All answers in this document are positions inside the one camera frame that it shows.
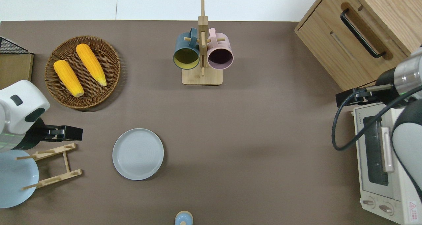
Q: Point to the wooden board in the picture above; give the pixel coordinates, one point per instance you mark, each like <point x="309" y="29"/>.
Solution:
<point x="15" y="70"/>

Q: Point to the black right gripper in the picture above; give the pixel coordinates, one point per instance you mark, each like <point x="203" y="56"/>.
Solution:
<point x="346" y="99"/>

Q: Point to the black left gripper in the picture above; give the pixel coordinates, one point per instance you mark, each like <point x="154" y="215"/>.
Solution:
<point x="73" y="133"/>

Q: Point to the dark blue mug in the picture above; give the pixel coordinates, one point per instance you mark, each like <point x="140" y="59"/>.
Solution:
<point x="184" y="43"/>

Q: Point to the brown wicker basket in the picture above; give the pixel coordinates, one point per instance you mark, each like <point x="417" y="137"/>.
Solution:
<point x="108" y="63"/>

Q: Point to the yellow corn cob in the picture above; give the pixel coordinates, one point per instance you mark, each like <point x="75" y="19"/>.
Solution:
<point x="68" y="78"/>
<point x="90" y="63"/>

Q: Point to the pink mug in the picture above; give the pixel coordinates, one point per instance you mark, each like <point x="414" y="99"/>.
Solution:
<point x="219" y="43"/>

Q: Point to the white toaster oven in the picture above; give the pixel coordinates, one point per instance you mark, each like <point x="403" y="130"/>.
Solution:
<point x="376" y="192"/>

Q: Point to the wooden mug tree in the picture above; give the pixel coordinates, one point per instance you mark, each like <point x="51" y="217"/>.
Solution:
<point x="201" y="78"/>

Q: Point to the gray round plate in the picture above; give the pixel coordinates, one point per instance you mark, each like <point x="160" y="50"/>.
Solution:
<point x="137" y="154"/>

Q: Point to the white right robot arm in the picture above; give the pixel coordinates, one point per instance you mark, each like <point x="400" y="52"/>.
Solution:
<point x="408" y="142"/>

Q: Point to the light blue plate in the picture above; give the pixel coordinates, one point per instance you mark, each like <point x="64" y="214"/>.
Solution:
<point x="16" y="185"/>

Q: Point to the brown table mat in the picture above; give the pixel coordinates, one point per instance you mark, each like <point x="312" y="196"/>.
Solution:
<point x="230" y="136"/>

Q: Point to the wooden drawer cabinet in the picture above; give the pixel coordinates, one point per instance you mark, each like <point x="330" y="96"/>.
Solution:
<point x="329" y="47"/>

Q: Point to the wooden dish rack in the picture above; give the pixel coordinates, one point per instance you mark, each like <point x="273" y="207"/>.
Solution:
<point x="67" y="162"/>

